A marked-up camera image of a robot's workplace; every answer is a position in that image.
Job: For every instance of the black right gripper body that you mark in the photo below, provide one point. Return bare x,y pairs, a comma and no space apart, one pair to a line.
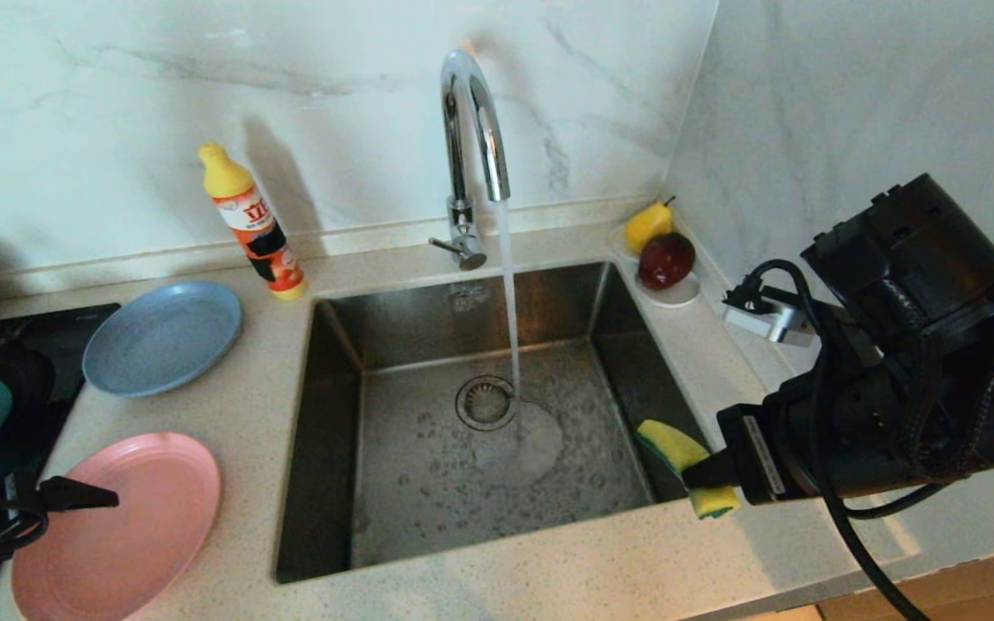
894,431

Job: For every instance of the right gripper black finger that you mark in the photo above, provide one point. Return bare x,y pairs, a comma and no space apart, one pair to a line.
713,474

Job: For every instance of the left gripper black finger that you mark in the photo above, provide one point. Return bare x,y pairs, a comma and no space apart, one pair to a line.
74,494

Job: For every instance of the yellow green sponge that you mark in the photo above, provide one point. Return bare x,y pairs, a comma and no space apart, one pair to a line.
670,444

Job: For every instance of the pink plastic plate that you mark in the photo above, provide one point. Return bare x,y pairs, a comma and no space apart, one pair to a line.
143,535

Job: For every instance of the blue plastic plate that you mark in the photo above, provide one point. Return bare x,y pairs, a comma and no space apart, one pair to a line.
160,336

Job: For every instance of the yellow-capped orange dish soap bottle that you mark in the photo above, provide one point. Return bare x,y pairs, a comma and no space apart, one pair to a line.
258,233

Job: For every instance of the chrome gooseneck faucet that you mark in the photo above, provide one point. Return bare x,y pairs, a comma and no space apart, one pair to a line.
458,172

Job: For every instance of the stainless steel sink basin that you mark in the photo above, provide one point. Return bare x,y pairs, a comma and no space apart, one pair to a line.
428,500

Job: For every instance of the black induction cooktop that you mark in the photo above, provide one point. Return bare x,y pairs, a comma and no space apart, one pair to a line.
74,336

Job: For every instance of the small white saucer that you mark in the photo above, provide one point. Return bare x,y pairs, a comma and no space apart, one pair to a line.
676,297
616,243

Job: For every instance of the wooden cabinet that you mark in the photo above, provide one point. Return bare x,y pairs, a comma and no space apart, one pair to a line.
980,595

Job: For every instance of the dark red apple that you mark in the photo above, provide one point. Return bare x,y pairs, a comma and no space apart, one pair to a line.
666,260

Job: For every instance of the yellow pear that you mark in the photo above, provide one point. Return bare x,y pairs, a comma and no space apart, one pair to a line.
645,226

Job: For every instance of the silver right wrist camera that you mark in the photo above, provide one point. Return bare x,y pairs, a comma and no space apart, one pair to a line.
777,323

